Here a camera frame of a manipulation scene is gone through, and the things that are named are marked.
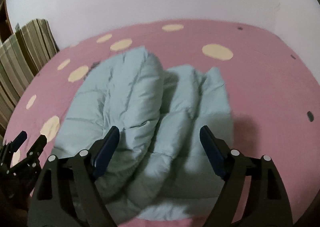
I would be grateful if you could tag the striped green brown pillow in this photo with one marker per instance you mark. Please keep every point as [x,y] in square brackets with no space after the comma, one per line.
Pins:
[23,55]

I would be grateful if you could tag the pink dotted bed sheet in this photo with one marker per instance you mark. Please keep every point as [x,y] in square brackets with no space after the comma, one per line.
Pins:
[269,102]

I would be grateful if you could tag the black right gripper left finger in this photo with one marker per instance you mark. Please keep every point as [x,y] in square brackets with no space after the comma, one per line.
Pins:
[65,193]

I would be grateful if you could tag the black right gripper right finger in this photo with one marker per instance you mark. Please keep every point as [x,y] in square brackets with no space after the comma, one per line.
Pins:
[253,193]

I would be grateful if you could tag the light green puffer jacket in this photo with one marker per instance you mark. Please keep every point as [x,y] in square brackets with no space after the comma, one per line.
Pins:
[159,170]

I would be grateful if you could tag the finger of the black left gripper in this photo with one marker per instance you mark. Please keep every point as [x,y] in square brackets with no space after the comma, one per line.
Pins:
[32,154]
[8,150]

